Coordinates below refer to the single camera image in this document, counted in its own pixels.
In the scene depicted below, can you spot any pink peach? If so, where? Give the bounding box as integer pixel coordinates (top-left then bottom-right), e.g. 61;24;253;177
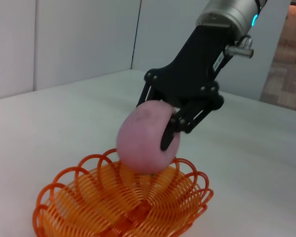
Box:
116;100;181;175

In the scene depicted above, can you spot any orange plastic wire basket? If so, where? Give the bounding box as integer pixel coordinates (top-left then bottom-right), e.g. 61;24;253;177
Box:
32;148;215;237

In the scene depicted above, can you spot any silver right wrist cable connector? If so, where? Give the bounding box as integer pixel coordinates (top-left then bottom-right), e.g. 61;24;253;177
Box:
224;34;255;59

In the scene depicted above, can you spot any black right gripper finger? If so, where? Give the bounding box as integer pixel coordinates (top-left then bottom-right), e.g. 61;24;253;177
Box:
160;101;222;151
137;80;161;107

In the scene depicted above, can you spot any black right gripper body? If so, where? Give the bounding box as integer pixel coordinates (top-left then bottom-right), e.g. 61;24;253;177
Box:
144;24;237;109

